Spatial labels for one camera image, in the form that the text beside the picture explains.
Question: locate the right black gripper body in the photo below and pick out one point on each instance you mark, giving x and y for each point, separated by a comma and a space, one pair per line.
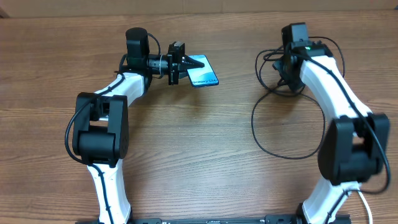
287, 75

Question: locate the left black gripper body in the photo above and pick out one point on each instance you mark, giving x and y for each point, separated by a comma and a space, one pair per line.
172, 68

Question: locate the blue Galaxy smartphone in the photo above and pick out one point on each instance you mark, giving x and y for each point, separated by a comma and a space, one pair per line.
205, 76

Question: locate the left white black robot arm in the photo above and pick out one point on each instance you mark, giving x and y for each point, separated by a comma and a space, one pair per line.
98, 133

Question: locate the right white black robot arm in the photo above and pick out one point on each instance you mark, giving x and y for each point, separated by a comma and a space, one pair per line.
354, 147

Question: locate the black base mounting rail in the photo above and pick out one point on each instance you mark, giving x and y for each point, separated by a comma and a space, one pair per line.
214, 220

